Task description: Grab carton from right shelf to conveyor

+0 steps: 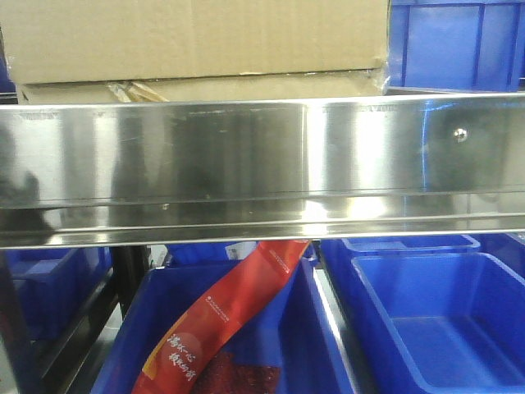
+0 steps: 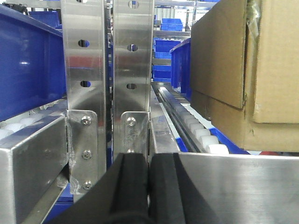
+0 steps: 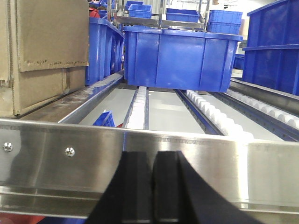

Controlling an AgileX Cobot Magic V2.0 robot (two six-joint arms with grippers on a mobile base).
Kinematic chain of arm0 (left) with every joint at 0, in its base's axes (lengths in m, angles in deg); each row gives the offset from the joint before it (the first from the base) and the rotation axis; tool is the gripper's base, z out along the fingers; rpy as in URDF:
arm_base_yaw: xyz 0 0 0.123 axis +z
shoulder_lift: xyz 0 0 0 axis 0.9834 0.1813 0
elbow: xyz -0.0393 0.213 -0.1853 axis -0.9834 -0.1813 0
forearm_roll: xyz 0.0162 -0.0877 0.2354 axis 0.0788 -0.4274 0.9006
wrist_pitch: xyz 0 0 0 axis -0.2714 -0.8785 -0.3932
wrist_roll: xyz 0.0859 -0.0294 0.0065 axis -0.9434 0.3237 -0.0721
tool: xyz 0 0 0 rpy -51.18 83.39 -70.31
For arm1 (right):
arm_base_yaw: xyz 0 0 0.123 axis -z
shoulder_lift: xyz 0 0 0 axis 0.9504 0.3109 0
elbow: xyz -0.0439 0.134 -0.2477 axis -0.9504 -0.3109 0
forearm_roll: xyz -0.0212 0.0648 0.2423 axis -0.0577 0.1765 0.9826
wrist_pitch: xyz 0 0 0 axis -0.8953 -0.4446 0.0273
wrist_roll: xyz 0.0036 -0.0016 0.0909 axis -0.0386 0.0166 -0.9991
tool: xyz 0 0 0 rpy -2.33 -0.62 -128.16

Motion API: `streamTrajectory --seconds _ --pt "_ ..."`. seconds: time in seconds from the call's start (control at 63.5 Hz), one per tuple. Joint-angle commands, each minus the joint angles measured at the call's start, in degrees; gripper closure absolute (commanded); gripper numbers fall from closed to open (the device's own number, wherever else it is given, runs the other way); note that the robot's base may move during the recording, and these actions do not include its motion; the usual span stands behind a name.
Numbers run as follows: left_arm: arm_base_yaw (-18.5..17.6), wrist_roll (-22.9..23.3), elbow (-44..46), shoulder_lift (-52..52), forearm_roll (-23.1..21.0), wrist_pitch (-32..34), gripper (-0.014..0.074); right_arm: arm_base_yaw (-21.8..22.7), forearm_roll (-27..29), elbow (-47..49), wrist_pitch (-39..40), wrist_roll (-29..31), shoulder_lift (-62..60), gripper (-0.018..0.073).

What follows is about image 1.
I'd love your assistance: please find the blue bin lower left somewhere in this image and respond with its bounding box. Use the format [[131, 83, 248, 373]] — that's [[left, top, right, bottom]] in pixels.
[[6, 247, 112, 341]]

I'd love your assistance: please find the blue bin with snack bag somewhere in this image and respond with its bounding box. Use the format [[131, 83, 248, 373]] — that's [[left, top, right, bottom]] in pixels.
[[91, 260, 353, 393]]

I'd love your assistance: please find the black shelf frame post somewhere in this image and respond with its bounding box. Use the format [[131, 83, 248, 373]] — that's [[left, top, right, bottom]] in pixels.
[[110, 245, 149, 317]]

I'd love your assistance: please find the shelf rail screw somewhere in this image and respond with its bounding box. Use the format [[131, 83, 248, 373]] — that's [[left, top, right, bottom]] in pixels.
[[453, 128, 469, 143]]

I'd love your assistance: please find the empty blue bin lower right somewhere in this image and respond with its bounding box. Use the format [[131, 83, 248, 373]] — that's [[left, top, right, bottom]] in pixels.
[[351, 253, 524, 393]]

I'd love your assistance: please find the blue bin behind lower right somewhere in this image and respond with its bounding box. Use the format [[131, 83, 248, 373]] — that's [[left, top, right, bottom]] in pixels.
[[320, 234, 481, 287]]

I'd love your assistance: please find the brown cardboard carton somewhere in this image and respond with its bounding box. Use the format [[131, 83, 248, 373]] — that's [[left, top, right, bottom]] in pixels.
[[1, 1, 390, 104]]

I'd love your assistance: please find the blue bin upper right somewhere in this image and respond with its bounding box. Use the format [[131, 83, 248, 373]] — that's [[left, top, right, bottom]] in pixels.
[[388, 1, 524, 92]]

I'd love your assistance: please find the red snack bag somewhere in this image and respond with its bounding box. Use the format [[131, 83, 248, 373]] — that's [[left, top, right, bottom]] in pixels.
[[131, 240, 310, 393]]

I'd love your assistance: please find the stainless steel shelf rail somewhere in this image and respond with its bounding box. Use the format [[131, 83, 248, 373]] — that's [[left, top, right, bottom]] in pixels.
[[1, 94, 524, 250]]

